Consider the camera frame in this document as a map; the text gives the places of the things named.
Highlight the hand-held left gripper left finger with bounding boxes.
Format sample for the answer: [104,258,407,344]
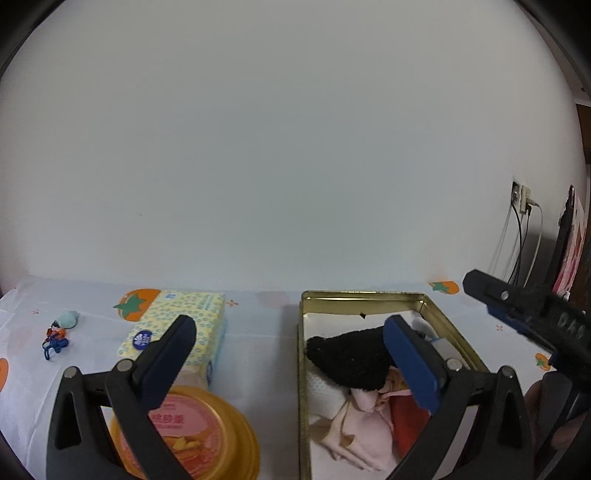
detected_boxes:
[45,315,198,480]

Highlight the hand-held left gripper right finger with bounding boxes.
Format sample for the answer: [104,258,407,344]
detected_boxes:
[382,315,539,480]

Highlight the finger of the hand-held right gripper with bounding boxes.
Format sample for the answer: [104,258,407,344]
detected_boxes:
[462,270,555,340]

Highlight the red cloth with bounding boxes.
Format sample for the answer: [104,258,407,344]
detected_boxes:
[390,394,433,455]

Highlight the black fuzzy sock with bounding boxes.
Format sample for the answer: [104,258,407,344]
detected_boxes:
[306,325,398,392]

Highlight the pale pink cloth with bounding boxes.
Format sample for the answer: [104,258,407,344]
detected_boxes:
[314,387,403,474]

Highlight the gold metal tin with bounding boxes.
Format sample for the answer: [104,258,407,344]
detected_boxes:
[298,290,492,480]

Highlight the person's right hand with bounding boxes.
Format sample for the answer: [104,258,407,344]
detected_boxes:
[525,376,591,464]

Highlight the yellow patterned tissue pack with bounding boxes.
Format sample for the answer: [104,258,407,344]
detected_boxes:
[115,290,228,389]

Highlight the yellow lidded round container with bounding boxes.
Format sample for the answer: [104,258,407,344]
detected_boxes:
[108,387,260,480]

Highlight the tomato print tablecloth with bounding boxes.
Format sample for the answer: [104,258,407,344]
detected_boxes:
[0,275,591,480]

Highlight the black cable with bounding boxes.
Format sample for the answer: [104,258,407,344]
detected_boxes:
[507,203,523,283]

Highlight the pink picture black frame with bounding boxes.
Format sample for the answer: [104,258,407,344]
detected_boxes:
[549,185,586,297]

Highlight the wall socket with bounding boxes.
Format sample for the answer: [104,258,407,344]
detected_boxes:
[511,181,532,214]

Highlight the blue orange keychain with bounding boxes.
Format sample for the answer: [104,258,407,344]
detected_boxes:
[42,325,70,361]

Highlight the brown wooden door frame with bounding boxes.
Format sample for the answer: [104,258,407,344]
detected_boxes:
[575,102,591,185]

